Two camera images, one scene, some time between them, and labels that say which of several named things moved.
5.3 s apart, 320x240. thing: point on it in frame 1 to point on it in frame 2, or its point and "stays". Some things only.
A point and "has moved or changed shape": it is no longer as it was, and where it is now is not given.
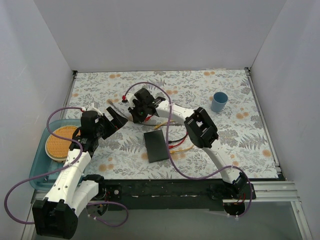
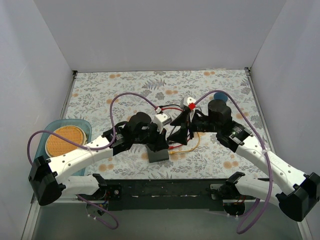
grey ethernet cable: [117, 109] has moved or changed shape
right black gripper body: [136, 113] to [188, 127]
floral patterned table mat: [160, 148] stays
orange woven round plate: [57, 148] stays
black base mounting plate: [160, 194] stays
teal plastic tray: [41, 165] stays
